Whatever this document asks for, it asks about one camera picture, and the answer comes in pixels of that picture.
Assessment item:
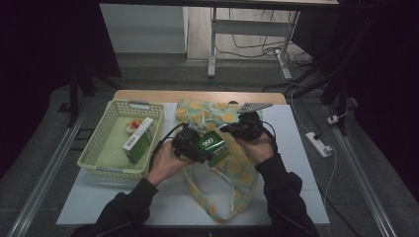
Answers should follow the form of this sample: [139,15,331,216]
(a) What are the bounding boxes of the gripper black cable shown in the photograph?
[259,119,280,154]
[147,122,186,173]

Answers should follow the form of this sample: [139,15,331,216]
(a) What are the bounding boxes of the long green white medicine box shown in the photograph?
[121,117,155,165]

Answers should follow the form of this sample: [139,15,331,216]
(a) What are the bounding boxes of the white table mat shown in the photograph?
[56,102,330,227]

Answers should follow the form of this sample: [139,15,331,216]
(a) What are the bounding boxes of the orange print fabric bag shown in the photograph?
[175,98,265,223]

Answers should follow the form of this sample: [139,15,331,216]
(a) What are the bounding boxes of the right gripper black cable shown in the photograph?
[259,119,280,154]

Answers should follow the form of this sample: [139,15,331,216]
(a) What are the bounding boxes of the black floor cables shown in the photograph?
[215,9,314,68]

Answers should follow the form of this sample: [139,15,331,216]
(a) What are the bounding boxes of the person's left hand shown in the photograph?
[146,139,196,188]

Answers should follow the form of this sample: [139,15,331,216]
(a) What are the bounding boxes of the white power strip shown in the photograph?
[304,131,334,159]

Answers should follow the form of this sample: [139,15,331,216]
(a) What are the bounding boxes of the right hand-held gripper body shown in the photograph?
[226,101,274,142]

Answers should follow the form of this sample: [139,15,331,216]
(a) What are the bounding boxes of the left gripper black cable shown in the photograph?
[147,122,186,173]

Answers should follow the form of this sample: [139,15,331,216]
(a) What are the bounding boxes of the aluminium rail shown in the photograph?
[6,98,91,237]
[323,105,398,237]

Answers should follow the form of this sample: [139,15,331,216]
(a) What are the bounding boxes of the person's right hand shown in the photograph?
[234,130,277,166]

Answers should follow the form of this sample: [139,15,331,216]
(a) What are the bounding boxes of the small green medicine box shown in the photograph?
[197,129,230,168]

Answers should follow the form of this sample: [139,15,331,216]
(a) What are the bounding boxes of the pale yellow plastic basket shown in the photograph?
[76,99,166,182]

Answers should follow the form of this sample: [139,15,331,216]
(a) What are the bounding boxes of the white desk frame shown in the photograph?
[207,6,301,80]

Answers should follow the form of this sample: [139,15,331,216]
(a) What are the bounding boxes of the white power cable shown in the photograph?
[322,146,339,206]

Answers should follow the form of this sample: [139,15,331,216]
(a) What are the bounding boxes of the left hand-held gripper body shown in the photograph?
[171,122,210,163]

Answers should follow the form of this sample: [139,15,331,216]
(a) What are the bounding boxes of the grey cabinet panel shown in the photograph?
[99,3,190,54]

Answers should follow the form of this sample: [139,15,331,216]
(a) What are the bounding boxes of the round red white packet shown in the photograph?
[125,118,144,134]

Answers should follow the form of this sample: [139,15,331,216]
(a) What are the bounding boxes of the black stand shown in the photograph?
[286,62,351,136]
[66,63,124,128]

